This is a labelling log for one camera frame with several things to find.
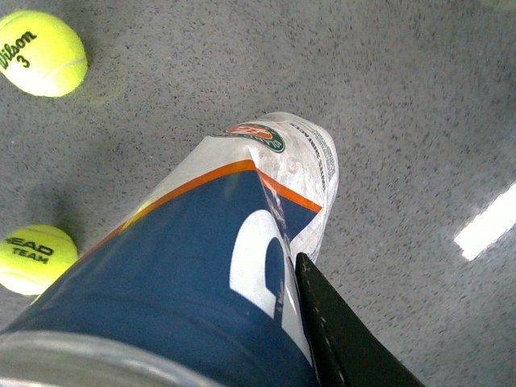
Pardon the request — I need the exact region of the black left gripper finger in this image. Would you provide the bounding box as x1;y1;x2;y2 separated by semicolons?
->
295;253;422;386

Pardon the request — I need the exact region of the blue white Wilson tennis can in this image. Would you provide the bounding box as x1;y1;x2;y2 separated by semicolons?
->
1;112;339;386

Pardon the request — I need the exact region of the Head Team tennis ball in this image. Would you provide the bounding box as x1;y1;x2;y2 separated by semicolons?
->
1;225;78;296

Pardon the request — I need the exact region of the near Wilson 3 tennis ball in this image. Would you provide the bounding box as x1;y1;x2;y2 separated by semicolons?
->
1;10;88;98

